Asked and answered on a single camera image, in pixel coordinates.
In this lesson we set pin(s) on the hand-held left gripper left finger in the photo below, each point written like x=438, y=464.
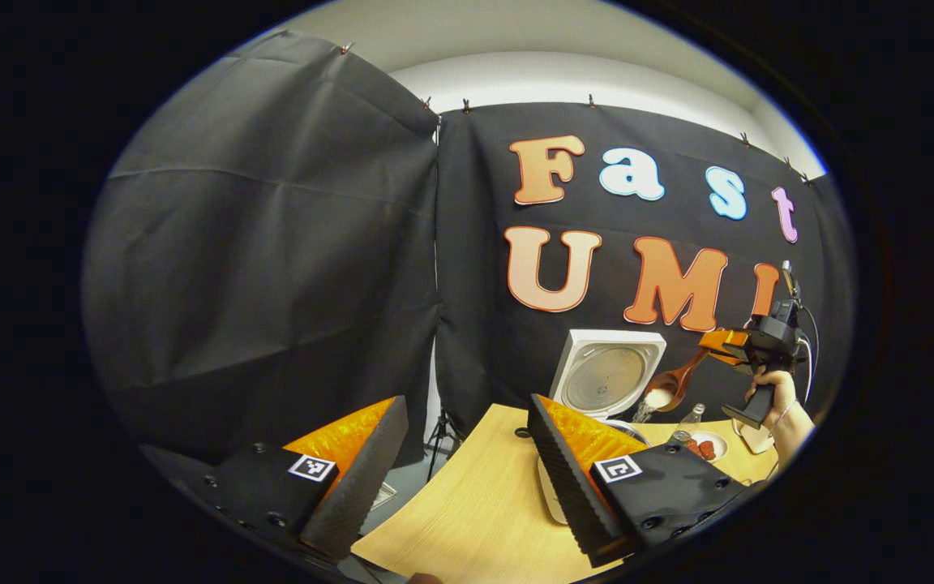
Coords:
x=362, y=487

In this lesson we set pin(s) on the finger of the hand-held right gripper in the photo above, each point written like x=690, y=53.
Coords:
x=726, y=345

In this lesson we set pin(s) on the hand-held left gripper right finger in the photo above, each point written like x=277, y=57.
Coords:
x=572, y=487

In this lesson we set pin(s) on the brown wooden spoon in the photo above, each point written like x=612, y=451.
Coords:
x=675, y=380

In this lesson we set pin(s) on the white rice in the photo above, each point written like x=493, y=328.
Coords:
x=658, y=397

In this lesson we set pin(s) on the white rice cooker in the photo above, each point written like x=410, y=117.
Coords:
x=605, y=377

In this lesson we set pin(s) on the white and blue floor object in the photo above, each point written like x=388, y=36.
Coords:
x=384, y=496

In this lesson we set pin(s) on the clear plastic bottle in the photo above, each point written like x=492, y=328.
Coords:
x=690, y=422

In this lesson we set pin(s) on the black tripod stand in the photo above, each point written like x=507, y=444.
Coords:
x=440, y=430

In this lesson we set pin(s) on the white plate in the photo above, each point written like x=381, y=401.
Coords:
x=719, y=442

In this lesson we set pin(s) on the white toaster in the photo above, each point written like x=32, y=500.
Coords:
x=755, y=440

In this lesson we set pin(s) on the red meat piece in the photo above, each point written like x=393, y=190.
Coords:
x=707, y=449
x=694, y=447

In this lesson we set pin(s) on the black backdrop cloth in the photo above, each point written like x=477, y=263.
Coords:
x=272, y=243

